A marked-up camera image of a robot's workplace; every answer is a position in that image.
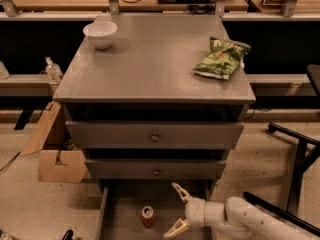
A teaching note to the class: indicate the grey top drawer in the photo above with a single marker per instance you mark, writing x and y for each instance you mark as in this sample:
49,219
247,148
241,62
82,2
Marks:
155,135

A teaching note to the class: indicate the grey drawer cabinet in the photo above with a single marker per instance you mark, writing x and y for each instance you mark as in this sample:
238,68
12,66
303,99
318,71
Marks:
146,75

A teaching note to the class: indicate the grey middle drawer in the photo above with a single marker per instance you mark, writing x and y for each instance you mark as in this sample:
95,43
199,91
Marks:
154,168

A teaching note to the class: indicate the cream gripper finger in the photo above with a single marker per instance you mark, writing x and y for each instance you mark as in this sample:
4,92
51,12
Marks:
184,194
180,226

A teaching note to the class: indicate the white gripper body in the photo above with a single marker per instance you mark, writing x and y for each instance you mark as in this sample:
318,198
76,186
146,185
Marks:
194,211

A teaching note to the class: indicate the red coke can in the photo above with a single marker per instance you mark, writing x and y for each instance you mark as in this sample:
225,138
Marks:
147,216

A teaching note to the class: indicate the clear plastic bottle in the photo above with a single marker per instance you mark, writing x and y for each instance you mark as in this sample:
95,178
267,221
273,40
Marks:
53,71

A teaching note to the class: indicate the grey open bottom drawer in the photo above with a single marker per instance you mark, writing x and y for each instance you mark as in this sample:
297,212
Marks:
123,201

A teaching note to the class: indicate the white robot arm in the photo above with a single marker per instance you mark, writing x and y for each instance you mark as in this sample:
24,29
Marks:
235,218

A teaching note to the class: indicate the white bowl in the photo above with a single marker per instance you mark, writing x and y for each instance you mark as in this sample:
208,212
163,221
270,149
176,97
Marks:
100,33

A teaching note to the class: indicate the green chip bag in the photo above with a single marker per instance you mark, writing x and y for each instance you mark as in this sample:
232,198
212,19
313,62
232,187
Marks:
226,56

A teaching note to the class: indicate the cardboard box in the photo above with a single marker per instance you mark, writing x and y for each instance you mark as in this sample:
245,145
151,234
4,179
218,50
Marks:
60,161

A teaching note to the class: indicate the black metal stand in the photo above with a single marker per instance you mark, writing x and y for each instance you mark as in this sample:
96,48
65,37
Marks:
307,152

